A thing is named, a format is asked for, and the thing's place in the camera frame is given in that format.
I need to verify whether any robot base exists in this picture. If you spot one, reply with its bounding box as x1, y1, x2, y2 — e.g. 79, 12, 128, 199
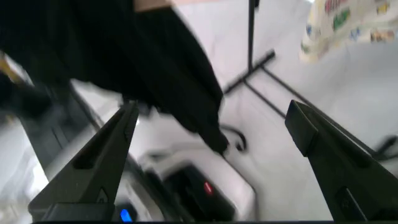
18, 80, 259, 222

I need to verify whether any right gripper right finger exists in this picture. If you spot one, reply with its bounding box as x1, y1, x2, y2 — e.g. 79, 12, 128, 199
284, 99, 398, 222

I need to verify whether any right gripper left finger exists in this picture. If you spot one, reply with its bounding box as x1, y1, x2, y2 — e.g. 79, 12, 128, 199
27, 101, 140, 222

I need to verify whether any black clothes rack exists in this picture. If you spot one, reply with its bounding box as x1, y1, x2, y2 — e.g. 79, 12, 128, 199
223, 0, 398, 162

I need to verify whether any black garment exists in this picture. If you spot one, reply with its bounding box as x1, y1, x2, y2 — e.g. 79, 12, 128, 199
0, 0, 230, 156

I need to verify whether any cream printed garment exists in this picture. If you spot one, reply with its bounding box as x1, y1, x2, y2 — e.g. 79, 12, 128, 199
298, 0, 398, 64

